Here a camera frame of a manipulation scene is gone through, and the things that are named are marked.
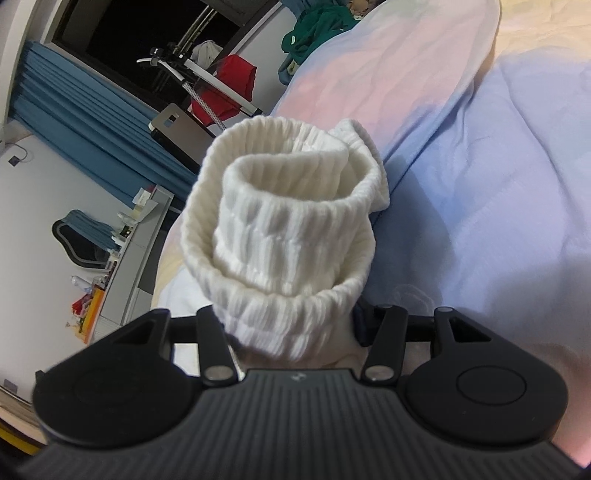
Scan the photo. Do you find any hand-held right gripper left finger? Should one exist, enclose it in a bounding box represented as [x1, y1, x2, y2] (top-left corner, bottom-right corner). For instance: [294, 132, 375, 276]
[107, 307, 237, 385]

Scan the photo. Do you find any white ribbed sock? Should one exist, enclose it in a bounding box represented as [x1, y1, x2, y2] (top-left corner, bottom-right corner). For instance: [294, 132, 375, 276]
[172, 117, 392, 370]

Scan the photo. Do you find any white garment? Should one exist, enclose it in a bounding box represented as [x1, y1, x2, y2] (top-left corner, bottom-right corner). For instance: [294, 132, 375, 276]
[191, 41, 228, 66]

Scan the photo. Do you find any office chair with blue cloth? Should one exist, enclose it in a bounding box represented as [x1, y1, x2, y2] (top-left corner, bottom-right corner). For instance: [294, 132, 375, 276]
[51, 209, 117, 269]

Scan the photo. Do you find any white desk with drawers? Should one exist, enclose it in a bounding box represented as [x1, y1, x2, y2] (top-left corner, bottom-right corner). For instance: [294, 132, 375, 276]
[85, 185, 182, 345]

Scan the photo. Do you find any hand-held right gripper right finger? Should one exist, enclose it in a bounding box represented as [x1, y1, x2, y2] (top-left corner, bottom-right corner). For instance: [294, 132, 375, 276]
[352, 304, 491, 382]

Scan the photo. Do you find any pastel blanket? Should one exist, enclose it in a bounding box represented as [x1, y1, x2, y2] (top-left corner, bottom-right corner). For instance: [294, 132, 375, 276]
[152, 0, 591, 467]

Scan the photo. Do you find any white desk with clutter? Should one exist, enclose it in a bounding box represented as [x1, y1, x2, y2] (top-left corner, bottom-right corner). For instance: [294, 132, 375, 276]
[67, 185, 158, 344]

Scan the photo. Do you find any braided steamer hose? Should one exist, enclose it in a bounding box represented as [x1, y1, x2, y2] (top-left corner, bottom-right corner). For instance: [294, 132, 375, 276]
[184, 80, 228, 133]

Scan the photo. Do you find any green garment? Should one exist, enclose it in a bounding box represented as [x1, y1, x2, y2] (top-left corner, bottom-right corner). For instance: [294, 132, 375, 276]
[281, 0, 359, 66]

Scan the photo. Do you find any blue curtain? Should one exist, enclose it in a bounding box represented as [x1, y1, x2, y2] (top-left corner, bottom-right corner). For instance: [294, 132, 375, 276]
[11, 41, 198, 205]

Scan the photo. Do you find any metal clothes rack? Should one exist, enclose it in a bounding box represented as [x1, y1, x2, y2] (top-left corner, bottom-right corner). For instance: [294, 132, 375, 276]
[136, 8, 265, 117]

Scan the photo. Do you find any red garment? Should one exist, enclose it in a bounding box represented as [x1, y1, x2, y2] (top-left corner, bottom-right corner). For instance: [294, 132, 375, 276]
[190, 54, 258, 119]

